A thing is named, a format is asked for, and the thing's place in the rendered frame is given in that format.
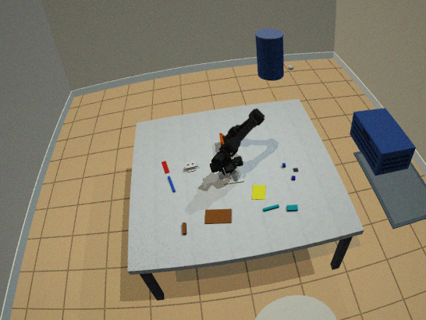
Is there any teal rectangular block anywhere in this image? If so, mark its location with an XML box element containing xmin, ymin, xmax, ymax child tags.
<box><xmin>287</xmin><ymin>204</ymin><xmax>298</xmax><ymax>212</ymax></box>

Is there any brown flat rectangular plate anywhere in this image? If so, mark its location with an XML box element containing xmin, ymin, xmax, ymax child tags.
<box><xmin>204</xmin><ymin>209</ymin><xmax>232</xmax><ymax>224</ymax></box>

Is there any red flat bar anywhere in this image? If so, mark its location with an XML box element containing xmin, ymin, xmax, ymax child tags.
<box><xmin>162</xmin><ymin>161</ymin><xmax>169</xmax><ymax>174</ymax></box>

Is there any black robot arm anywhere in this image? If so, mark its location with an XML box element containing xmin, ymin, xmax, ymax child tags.
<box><xmin>211</xmin><ymin>109</ymin><xmax>264</xmax><ymax>173</ymax></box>

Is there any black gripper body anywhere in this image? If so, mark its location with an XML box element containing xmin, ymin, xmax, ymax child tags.
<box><xmin>210</xmin><ymin>156</ymin><xmax>243</xmax><ymax>172</ymax></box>

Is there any yellow square plate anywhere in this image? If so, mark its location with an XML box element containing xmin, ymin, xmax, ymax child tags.
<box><xmin>251</xmin><ymin>185</ymin><xmax>266</xmax><ymax>200</ymax></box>

